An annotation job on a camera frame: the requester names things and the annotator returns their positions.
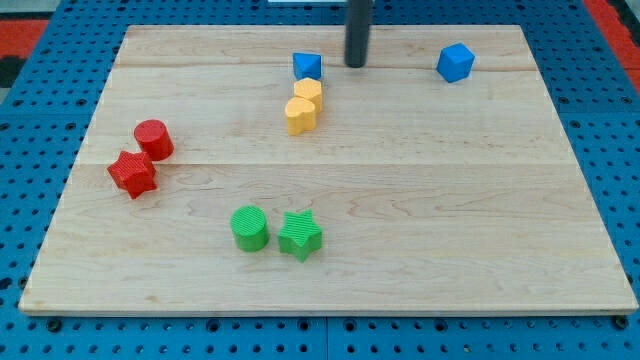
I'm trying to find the blue triangle block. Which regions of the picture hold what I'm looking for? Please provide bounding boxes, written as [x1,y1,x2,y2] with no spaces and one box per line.
[292,52,322,80]

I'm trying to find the green star block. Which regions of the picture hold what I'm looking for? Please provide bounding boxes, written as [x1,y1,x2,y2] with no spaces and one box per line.
[278,209,323,263]

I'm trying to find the yellow heart block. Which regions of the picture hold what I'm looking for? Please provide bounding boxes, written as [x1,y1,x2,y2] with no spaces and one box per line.
[285,97,317,135]

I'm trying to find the light wooden board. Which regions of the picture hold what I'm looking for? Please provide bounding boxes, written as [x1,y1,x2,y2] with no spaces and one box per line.
[19,25,637,317]

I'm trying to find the green cylinder block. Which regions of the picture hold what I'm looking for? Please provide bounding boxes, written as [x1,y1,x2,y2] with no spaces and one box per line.
[230,205,269,252]

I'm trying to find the yellow hexagon block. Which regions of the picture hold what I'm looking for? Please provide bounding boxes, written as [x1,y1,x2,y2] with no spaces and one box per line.
[294,77,323,113]

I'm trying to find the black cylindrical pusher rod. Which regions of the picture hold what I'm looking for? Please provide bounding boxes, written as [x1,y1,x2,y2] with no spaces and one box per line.
[344,0,373,68]

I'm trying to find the red cylinder block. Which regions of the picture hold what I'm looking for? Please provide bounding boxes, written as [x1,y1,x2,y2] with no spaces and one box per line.
[134,119,174,161]

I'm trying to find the blue cube block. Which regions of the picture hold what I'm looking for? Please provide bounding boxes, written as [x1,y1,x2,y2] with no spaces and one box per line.
[436,43,475,83]

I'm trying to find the red star block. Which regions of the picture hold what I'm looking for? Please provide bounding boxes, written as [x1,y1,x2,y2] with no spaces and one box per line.
[107,151,157,199]

